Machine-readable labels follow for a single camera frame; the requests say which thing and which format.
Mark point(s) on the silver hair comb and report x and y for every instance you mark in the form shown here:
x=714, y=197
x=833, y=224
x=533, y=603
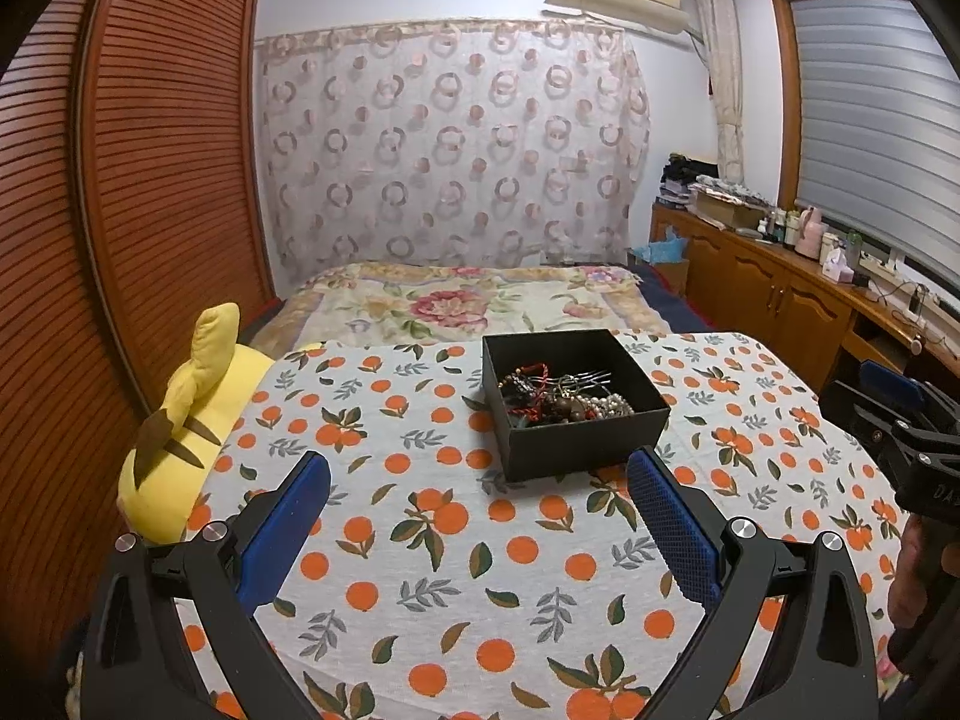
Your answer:
x=581, y=377

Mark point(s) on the pink tissue box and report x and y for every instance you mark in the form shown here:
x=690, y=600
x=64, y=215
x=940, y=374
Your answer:
x=838, y=265

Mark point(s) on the black jewelry box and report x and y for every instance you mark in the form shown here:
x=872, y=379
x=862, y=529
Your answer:
x=585, y=450

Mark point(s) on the wooden window frame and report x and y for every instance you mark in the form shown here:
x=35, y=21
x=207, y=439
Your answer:
x=784, y=90

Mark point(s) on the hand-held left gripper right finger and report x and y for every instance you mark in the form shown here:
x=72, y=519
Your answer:
x=671, y=532

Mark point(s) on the dark blue bed sheet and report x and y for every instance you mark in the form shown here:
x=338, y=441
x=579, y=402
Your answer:
x=667, y=300

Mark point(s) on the small cardboard box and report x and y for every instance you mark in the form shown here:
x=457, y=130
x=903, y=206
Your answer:
x=677, y=277

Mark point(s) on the stack of dark clothes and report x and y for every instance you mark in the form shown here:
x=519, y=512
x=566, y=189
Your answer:
x=686, y=180

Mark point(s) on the group of small bottles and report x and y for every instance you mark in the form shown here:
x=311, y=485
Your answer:
x=778, y=229

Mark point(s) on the wooden louvered wardrobe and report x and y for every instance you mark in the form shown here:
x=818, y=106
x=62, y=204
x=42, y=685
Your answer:
x=37, y=277

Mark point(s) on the wooden louvered wardrobe door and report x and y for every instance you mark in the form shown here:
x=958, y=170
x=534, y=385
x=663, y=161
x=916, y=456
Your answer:
x=172, y=165

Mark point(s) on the person's right hand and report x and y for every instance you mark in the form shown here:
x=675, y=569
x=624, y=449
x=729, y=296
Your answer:
x=911, y=570

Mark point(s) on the light blue plastic bag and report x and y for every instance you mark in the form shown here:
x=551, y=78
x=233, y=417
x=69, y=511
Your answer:
x=660, y=249

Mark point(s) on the beige side curtain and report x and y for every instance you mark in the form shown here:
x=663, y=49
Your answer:
x=721, y=75

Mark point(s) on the orange print white cloth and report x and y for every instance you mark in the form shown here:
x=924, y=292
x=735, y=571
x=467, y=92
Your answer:
x=465, y=540

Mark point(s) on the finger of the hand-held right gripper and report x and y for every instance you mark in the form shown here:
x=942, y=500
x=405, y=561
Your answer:
x=862, y=412
x=889, y=382

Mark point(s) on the cardboard box with papers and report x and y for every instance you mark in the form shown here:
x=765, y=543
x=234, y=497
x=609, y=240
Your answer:
x=731, y=202

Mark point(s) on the floral blanket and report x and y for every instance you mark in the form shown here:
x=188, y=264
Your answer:
x=450, y=307

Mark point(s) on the white power strip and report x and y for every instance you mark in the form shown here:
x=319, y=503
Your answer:
x=881, y=264

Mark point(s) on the circle pattern sheer curtain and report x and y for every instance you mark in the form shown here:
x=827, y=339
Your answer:
x=450, y=150

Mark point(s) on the grey window blind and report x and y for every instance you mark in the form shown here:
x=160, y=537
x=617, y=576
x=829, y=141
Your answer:
x=877, y=112

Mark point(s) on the wooden cabinet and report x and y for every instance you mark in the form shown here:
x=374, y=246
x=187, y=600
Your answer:
x=750, y=277

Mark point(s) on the yellow plush toy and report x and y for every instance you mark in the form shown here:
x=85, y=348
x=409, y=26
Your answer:
x=225, y=382

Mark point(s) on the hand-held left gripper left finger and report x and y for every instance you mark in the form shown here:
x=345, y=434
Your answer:
x=289, y=525

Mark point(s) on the pink bottle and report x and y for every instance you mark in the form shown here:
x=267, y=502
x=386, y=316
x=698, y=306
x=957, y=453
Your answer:
x=808, y=234

